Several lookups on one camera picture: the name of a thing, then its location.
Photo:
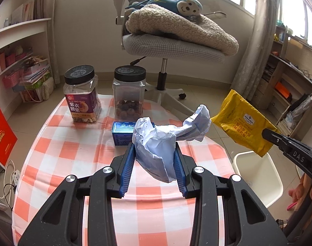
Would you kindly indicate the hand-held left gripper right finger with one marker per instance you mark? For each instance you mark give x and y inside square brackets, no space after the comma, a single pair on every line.
[180,169]

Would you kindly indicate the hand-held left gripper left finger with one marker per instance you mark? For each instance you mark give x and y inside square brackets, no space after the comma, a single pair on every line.
[126,169]

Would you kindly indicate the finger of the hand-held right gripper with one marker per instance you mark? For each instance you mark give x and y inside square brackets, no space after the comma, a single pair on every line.
[294,151]

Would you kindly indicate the white paper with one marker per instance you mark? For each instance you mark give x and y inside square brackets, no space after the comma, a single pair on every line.
[158,148]

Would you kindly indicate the white waste bin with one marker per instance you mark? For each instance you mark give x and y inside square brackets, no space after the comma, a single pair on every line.
[258,179]

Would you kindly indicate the yellow snack wrapper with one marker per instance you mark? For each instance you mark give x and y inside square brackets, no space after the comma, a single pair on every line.
[243,123]

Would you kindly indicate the person's right hand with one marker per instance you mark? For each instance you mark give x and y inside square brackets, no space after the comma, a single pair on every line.
[301,193]

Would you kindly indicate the blue cardboard box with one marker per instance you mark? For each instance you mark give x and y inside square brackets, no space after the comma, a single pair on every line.
[122,133]

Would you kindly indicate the clear plastic bag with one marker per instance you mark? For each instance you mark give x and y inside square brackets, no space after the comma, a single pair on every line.
[299,110]

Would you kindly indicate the orange box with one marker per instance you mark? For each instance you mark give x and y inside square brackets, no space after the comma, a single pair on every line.
[282,91]

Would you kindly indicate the orange white checkered tablecloth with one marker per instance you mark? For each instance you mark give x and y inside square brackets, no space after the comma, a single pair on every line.
[68,146]

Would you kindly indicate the clear jar with dark fruits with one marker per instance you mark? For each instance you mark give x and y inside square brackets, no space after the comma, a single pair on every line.
[129,94]

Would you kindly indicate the purple label nut jar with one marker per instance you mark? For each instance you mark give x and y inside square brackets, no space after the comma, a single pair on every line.
[81,105]

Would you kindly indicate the wooden shelf unit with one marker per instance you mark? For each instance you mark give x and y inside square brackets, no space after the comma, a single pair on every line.
[294,64]

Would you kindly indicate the white power strip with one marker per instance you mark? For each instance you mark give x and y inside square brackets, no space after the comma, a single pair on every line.
[16,176]

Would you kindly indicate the grey office chair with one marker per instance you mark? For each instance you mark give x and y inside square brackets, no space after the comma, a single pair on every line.
[166,51]

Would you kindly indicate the beige curtain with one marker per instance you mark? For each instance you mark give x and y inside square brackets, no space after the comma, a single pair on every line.
[258,30]

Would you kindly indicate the red gift box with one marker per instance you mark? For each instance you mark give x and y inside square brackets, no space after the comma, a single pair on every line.
[2,135]

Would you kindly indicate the stack of papers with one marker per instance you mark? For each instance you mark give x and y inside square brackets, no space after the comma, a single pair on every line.
[35,73]

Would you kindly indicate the cream fleece blanket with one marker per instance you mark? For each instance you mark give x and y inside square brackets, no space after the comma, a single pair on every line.
[184,28]

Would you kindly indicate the pink plastic basket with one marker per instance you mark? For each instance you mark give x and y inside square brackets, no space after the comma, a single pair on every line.
[11,79]
[11,60]

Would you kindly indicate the blue monkey plush toy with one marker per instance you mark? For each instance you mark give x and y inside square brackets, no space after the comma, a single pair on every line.
[186,5]

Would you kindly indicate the white bookshelf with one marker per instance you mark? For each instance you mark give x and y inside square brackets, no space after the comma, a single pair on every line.
[17,28]

